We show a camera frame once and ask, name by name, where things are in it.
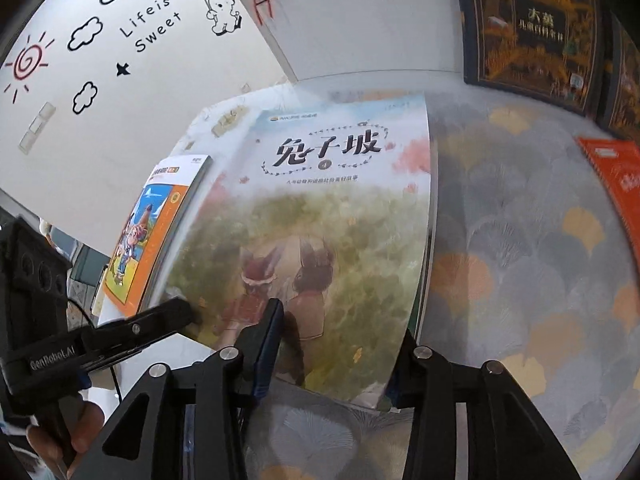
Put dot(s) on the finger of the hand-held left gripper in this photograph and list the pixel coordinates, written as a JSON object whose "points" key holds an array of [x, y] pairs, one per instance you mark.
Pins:
{"points": [[140, 330]]}

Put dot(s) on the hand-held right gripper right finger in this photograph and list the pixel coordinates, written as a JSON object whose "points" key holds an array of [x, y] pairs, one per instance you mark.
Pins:
{"points": [[425, 385]]}

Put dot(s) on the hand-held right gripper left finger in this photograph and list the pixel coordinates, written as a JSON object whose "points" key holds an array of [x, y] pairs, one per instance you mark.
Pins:
{"points": [[265, 355]]}

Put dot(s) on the rabbit meadow picture book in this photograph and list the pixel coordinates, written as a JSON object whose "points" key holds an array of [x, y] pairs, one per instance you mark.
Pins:
{"points": [[325, 210]]}

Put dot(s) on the person's left hand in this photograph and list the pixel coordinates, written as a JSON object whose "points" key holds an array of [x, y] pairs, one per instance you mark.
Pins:
{"points": [[87, 425]]}

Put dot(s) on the orange framed cartoon book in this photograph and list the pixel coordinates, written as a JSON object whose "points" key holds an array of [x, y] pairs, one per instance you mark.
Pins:
{"points": [[150, 230]]}

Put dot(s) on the red book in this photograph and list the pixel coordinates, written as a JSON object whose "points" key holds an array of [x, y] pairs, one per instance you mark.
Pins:
{"points": [[620, 175]]}

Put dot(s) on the white bookshelf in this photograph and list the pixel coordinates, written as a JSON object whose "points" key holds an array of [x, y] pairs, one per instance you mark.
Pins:
{"points": [[375, 25]]}

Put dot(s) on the ornate dark gold book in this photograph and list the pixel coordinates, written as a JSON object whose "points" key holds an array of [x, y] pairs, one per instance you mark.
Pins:
{"points": [[525, 35], [625, 80]]}

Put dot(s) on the white wall switch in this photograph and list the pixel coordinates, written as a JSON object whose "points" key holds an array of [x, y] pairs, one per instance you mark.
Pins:
{"points": [[30, 136], [46, 111]]}

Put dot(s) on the black line wall decal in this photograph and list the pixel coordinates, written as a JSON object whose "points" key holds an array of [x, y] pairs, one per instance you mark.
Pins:
{"points": [[122, 69]]}

